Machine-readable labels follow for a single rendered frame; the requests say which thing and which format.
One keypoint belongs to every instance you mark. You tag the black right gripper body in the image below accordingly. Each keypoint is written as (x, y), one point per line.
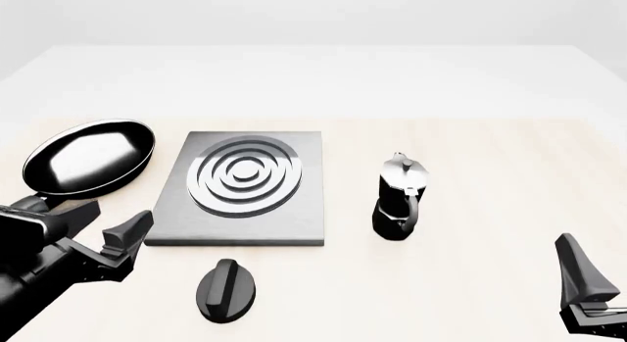
(595, 320)

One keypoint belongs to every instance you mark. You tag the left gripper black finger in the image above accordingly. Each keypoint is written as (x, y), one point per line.
(128, 235)
(76, 217)

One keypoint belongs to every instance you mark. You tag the black frying pan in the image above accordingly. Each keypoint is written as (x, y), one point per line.
(88, 158)

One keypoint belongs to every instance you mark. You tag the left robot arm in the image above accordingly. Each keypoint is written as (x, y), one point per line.
(19, 301)

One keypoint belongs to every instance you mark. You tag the flat grey stove plate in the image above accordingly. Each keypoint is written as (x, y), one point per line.
(294, 224)

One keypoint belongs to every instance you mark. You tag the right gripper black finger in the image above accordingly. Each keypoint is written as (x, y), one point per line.
(580, 276)

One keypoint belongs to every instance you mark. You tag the black moka pot, silver lid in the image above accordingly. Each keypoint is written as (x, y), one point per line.
(392, 195)

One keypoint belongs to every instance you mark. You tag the round black stove knob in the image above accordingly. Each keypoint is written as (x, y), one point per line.
(225, 294)

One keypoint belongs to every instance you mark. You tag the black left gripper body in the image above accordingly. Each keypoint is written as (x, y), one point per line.
(105, 270)

